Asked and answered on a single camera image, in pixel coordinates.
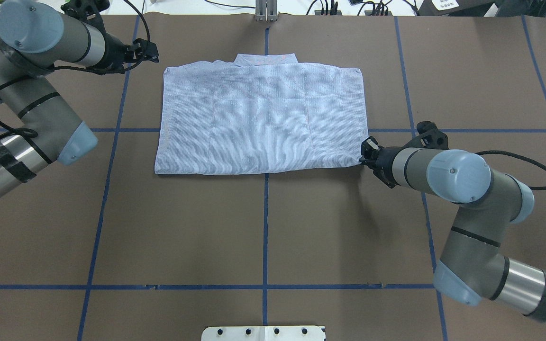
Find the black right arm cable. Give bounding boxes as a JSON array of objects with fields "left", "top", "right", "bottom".
[{"left": 474, "top": 150, "right": 546, "bottom": 191}]

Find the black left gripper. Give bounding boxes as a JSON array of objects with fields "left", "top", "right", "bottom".
[{"left": 98, "top": 32, "right": 160, "bottom": 74}]

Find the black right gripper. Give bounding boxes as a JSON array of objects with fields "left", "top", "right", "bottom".
[{"left": 359, "top": 136, "right": 401, "bottom": 188}]

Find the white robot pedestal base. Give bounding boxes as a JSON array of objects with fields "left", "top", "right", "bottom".
[{"left": 201, "top": 325, "right": 327, "bottom": 341}]

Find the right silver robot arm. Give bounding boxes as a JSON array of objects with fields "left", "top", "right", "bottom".
[{"left": 359, "top": 134, "right": 546, "bottom": 323}]

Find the aluminium frame post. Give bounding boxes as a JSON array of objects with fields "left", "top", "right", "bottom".
[{"left": 255, "top": 0, "right": 279, "bottom": 22}]

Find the light blue striped shirt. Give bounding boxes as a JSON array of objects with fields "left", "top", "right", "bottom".
[{"left": 154, "top": 54, "right": 368, "bottom": 175}]

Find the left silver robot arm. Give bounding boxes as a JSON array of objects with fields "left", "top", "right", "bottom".
[{"left": 0, "top": 0, "right": 159, "bottom": 198}]

